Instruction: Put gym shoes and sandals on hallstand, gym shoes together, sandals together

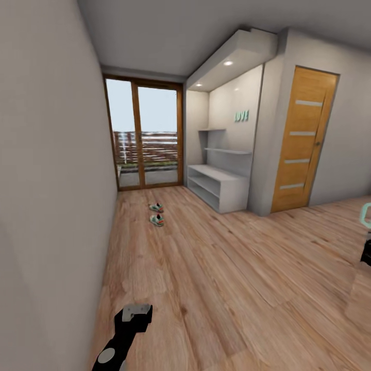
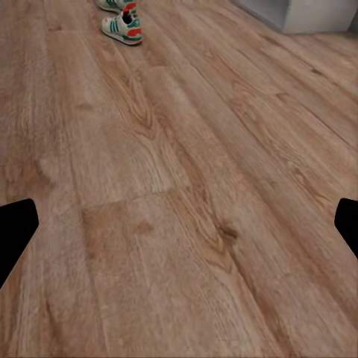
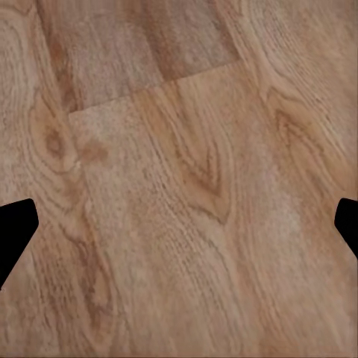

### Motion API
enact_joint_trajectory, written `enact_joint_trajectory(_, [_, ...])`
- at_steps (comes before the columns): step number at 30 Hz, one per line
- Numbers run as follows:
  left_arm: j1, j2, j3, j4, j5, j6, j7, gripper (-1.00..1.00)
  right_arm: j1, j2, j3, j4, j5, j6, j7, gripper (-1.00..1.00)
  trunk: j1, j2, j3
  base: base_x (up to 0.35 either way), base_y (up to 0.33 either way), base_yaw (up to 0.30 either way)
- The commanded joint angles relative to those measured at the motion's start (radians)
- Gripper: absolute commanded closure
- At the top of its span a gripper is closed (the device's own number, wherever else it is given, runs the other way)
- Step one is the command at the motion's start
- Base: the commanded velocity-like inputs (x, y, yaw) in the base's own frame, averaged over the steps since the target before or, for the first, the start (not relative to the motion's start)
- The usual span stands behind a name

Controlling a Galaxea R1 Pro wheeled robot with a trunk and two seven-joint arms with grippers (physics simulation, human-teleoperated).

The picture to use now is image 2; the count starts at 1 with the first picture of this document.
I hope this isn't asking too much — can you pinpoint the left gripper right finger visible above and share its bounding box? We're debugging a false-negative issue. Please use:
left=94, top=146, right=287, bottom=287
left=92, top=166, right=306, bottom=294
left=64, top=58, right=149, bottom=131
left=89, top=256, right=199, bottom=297
left=334, top=198, right=358, bottom=259

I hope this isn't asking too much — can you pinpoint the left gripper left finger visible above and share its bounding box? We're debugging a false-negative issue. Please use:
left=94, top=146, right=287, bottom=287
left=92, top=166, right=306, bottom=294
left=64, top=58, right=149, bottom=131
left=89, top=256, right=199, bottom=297
left=0, top=198, right=39, bottom=288

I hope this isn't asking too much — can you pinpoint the gym shoe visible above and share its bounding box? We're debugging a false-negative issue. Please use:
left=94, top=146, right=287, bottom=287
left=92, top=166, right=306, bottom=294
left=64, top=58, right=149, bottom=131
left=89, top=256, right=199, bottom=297
left=98, top=0, right=137, bottom=16
left=101, top=9, right=142, bottom=45

